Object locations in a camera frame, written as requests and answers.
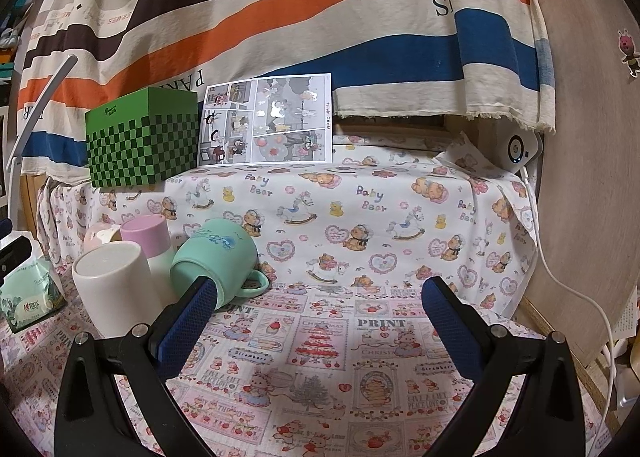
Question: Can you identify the white ceramic cup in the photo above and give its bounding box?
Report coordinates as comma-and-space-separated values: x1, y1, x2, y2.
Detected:
72, 240, 163, 338

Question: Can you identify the pink and white cup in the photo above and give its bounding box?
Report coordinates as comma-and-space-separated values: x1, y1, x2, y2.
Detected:
120, 214, 178, 307

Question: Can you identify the green tissue pack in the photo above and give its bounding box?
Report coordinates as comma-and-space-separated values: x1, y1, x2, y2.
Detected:
1, 257, 66, 333

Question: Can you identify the pink drip-glaze mug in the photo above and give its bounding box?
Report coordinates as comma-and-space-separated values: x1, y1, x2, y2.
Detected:
82, 222, 122, 252

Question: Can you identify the baby bear print cloth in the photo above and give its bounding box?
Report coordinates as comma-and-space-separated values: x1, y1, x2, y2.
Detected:
0, 131, 612, 457

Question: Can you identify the green checkered box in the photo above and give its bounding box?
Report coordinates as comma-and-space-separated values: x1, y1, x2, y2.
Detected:
85, 87, 200, 188

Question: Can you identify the mint green mug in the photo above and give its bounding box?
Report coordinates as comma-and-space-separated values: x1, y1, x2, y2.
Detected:
170, 219, 270, 309

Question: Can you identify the comic sticker sheet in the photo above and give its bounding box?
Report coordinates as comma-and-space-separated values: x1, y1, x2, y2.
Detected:
198, 74, 333, 167

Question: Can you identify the striped Paris blanket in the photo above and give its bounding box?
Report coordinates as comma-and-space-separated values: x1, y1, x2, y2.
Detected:
17, 0, 555, 183

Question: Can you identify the white cable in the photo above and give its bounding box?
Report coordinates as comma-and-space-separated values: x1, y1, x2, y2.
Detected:
519, 164, 618, 430

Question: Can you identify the white round camera device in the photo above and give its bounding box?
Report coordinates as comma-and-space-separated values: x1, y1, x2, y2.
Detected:
502, 131, 544, 173

